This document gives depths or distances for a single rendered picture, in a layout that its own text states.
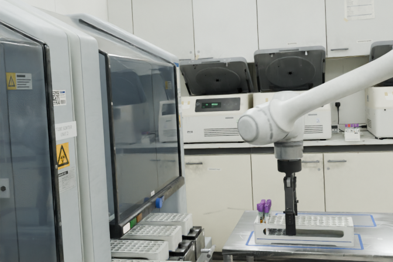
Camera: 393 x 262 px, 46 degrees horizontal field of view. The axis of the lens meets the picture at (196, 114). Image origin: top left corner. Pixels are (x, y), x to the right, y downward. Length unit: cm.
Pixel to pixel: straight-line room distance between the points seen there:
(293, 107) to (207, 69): 244
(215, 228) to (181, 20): 166
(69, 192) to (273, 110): 60
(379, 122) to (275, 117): 221
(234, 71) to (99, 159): 268
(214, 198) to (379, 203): 116
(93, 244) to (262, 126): 53
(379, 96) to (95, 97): 265
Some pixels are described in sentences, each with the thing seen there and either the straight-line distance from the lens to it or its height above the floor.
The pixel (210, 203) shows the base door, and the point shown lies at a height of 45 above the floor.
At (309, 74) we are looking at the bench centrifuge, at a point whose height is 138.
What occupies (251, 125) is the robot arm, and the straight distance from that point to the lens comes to 125.
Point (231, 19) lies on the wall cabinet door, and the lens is 375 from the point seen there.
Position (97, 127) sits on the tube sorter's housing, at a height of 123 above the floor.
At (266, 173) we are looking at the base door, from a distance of 345.
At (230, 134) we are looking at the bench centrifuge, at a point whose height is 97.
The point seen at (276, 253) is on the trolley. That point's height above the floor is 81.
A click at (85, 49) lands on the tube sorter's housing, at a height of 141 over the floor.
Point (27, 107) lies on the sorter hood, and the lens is 82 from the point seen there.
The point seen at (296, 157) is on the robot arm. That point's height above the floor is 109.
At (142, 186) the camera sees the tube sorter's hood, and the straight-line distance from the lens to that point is 132.
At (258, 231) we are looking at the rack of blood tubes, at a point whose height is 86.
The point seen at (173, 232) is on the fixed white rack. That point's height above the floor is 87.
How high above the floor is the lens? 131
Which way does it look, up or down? 3 degrees down
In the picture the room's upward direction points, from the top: 3 degrees counter-clockwise
